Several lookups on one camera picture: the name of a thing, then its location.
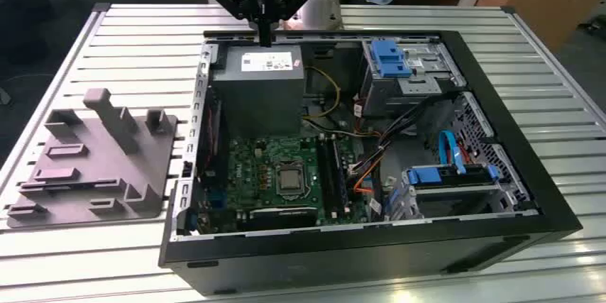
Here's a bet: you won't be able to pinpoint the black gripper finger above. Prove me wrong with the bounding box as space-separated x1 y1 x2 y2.
199 0 267 48
266 0 319 48

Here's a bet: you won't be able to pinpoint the black RAM slot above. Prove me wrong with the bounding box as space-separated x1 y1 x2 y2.
315 134 335 218

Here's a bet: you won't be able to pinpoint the blue drive bay latch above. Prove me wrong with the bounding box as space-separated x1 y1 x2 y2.
371 40 413 79

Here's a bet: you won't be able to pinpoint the grey power supply unit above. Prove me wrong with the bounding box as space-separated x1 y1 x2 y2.
210 46 307 139

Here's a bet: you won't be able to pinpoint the grey metal drive cage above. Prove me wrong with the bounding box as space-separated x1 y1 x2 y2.
361 39 470 116

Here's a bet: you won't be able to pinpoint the green motherboard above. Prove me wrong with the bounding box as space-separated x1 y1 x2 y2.
198 136 379 228

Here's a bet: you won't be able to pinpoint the silver CPU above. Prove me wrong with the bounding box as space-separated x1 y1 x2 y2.
277 169 305 191

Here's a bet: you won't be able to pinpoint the grey parts rack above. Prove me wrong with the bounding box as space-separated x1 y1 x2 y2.
6 88 179 229

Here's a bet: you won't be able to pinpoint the black CPU socket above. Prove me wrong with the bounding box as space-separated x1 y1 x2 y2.
270 161 311 202

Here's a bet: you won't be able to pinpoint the hard disk in blue carrier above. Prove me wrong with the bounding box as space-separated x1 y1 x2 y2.
406 163 499 187

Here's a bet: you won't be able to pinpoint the black graphics card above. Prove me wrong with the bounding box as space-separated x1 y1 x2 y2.
237 206 319 231

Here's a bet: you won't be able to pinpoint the grey metal disk bay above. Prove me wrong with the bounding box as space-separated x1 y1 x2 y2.
401 170 526 219

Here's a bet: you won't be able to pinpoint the black PC case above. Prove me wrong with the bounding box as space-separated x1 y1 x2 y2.
158 29 584 297

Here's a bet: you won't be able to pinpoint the yellow wire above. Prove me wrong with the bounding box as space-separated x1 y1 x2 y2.
302 65 343 119

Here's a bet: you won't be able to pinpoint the black cable bundle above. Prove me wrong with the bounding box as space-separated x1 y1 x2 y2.
347 92 463 176

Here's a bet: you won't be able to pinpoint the blue flat data cable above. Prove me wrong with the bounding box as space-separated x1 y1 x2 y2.
438 129 467 175

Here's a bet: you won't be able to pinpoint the orange wires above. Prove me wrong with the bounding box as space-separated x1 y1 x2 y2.
353 162 381 194

